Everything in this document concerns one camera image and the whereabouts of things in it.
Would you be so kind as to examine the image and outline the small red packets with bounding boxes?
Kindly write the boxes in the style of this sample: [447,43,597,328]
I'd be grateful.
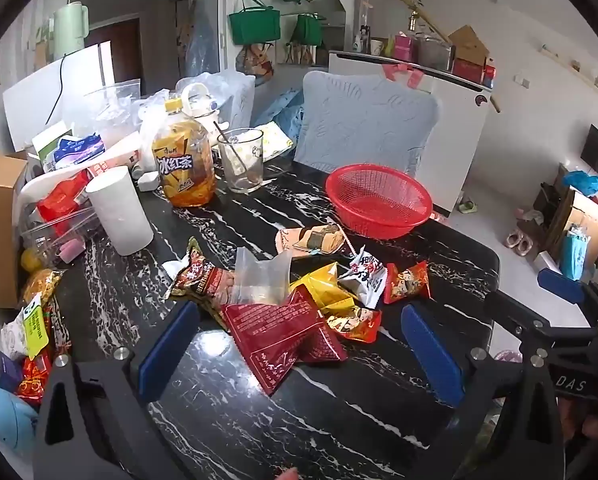
[16,345,72,406]

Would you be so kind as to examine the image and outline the grey container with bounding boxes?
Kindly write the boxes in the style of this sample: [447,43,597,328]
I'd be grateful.
[418,37,454,72]

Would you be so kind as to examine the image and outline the red cartoon snack packet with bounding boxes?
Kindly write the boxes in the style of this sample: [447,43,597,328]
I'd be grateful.
[321,305,382,343]
[383,261,431,305]

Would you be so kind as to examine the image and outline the black cable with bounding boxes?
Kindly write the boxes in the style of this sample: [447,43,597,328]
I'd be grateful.
[46,52,67,126]

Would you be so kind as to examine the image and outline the dark red snack packet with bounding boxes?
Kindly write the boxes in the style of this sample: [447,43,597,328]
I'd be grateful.
[222,284,350,397]

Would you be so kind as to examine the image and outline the house shaped cardboard box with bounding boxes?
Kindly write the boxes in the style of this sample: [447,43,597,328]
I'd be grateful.
[448,25,490,66]

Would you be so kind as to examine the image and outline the light blue round gadget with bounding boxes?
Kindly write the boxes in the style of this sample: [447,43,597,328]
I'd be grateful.
[0,385,40,466]

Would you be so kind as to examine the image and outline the green white carton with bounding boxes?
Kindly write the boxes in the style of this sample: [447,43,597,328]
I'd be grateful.
[31,121,74,173]

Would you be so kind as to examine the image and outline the white handled water bottle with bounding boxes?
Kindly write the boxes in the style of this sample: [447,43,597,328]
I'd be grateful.
[180,82,230,136]

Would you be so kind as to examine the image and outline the red box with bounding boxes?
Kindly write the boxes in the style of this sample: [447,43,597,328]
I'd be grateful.
[451,59,486,85]

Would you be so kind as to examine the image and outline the clear cake packet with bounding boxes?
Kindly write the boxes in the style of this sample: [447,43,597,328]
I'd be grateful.
[275,223,347,257]

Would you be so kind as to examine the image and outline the light blue covered chair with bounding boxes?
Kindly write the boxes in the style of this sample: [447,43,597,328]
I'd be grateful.
[293,71,442,178]

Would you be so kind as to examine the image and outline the dark blue booklet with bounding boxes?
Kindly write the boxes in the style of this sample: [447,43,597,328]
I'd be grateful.
[0,347,24,396]

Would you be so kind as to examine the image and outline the yellow snack packet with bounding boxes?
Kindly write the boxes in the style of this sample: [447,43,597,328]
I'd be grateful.
[289,262,357,316]

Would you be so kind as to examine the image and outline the bamboo pole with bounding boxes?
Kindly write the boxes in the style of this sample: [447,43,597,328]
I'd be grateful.
[364,0,502,113]

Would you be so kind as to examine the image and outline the plain white snack packet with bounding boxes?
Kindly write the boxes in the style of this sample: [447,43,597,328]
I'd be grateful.
[161,255,192,281]

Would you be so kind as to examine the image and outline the white plastic tray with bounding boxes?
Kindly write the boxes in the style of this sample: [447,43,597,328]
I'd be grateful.
[14,162,87,226]

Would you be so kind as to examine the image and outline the iced tea bottle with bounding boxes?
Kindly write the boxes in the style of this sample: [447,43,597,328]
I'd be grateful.
[151,97,217,208]

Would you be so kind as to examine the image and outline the pair of slippers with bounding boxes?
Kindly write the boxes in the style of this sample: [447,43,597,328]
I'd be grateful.
[504,227,532,256]

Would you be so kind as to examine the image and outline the patterned hanging bag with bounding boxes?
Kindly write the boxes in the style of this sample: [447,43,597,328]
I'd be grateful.
[235,42,276,86]

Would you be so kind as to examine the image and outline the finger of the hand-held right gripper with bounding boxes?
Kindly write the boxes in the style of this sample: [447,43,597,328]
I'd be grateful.
[484,290,598,343]
[537,267,598,311]

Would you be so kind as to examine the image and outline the golden snack packet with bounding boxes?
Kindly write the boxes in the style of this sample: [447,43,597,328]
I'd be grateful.
[21,267,64,308]

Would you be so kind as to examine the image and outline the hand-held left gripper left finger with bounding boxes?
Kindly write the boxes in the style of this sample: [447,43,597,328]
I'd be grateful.
[33,301,202,480]

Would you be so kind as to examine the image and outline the tall clear bottle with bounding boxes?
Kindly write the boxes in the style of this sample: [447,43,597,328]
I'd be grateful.
[357,0,372,53]

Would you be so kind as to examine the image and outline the green label packet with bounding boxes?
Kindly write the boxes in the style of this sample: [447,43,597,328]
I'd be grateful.
[1,292,54,361]

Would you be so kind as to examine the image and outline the white paper towel roll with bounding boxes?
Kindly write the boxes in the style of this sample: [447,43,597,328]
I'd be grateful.
[85,166,154,257]

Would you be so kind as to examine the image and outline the pink gift box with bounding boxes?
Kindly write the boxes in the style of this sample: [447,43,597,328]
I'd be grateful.
[394,34,417,63]

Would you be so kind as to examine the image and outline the white appliance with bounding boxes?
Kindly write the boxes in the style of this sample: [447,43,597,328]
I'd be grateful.
[1,42,104,151]

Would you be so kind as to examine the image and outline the red plastic basket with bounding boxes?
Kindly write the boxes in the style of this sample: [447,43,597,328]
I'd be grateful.
[325,163,434,240]

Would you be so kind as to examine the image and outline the person's right hand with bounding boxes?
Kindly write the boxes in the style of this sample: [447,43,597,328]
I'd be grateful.
[561,400,598,468]

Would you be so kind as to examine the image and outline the clear zip bag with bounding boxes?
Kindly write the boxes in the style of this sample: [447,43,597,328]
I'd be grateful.
[226,246,294,307]

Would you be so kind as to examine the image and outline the metal spoon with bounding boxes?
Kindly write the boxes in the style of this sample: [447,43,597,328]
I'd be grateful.
[214,121,262,183]

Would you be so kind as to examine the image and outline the glass cup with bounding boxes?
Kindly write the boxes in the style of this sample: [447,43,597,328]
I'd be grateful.
[217,128,264,194]

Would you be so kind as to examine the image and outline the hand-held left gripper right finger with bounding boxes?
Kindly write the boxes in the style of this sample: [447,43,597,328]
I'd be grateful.
[400,304,564,480]

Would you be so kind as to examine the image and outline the blue wipes pack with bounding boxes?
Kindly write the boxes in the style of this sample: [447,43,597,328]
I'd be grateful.
[44,132,104,171]

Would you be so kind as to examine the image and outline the flat cardboard boxes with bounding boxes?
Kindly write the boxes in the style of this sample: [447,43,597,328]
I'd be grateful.
[546,185,598,271]

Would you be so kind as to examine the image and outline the clear plastic container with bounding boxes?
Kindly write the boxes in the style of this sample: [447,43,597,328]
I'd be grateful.
[19,207,102,266]

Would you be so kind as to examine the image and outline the small pink block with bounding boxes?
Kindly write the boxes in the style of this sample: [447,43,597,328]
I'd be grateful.
[60,240,86,263]

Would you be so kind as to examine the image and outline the wooden wall rod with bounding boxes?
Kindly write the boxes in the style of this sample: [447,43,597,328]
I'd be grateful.
[539,45,598,98]

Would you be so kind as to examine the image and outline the white printed snack packet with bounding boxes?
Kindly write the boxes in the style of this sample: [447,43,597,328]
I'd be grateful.
[336,246,388,310]

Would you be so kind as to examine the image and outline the mint green kettle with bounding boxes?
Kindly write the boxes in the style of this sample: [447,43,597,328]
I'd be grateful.
[53,2,90,61]

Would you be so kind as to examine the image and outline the brown sausage snack packet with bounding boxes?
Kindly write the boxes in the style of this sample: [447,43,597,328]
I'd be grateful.
[166,236,240,328]

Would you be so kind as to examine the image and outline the blue plastic bag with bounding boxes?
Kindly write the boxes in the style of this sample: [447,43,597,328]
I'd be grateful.
[563,170,598,197]
[271,89,304,143]

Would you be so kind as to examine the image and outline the teal gift bag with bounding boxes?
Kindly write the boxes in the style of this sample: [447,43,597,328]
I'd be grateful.
[560,225,592,281]

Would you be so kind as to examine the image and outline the yellow patterned white pouch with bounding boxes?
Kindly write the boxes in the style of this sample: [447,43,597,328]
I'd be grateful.
[254,122,296,161]

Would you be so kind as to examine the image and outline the white cabinet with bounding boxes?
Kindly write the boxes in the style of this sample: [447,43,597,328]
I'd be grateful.
[327,50,494,213]

